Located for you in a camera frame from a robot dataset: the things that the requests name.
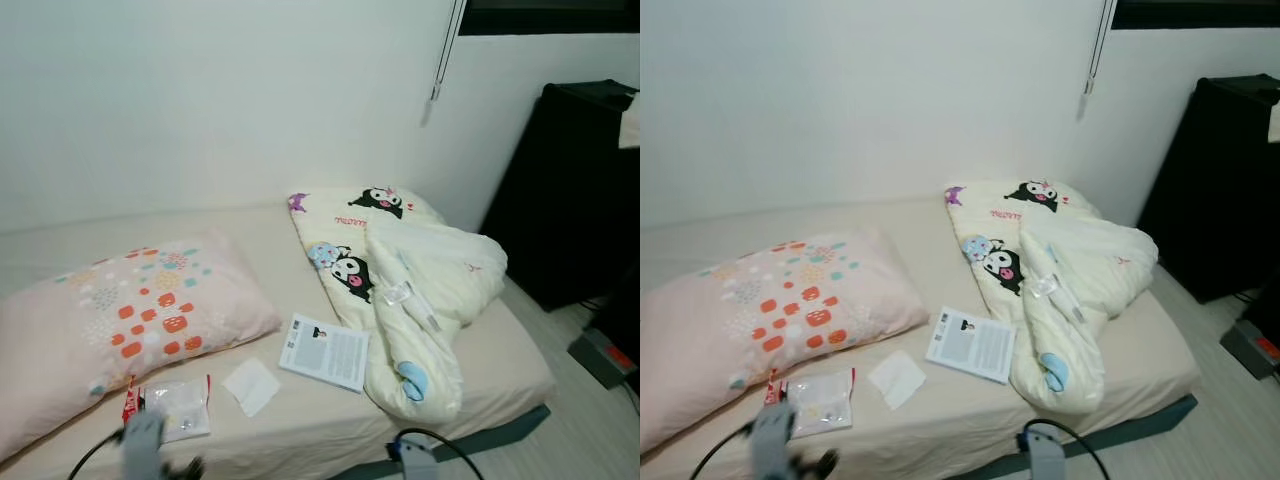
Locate white book blue lettering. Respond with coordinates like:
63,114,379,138
278,313,371,394
925,305,1018,385

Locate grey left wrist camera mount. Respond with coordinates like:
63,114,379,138
750,400,798,480
120,412,169,480

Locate dark window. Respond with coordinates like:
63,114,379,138
1112,0,1280,31
458,0,641,37

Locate cream cartoon print duvet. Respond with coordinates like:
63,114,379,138
945,178,1161,416
288,185,509,423

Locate white blind pull cord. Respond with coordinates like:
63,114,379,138
430,0,469,103
1083,0,1119,96

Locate pink pillow orange dots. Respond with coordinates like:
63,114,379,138
0,230,284,463
640,225,931,453

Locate black fabric wardrobe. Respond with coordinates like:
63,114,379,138
480,80,641,311
1137,75,1280,304

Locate grey power strip red switch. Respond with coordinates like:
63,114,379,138
1220,318,1280,381
567,328,641,391

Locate beige bed mattress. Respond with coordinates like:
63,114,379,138
640,195,1201,480
0,205,556,480

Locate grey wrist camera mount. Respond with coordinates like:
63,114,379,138
750,400,798,480
1020,432,1069,480
388,440,441,480
120,412,169,480

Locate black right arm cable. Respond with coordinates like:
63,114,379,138
1025,418,1111,480
395,428,486,480

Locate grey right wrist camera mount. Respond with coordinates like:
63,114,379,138
1020,432,1069,480
388,440,441,480

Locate white paper tissue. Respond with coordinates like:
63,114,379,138
222,358,281,418
867,350,928,411

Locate clear snack bag red header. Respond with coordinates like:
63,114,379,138
122,375,213,443
765,368,858,439

